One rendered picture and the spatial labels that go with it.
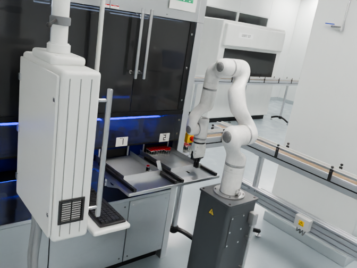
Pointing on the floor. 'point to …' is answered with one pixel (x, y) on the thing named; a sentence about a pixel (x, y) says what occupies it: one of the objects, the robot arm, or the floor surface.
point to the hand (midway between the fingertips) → (196, 164)
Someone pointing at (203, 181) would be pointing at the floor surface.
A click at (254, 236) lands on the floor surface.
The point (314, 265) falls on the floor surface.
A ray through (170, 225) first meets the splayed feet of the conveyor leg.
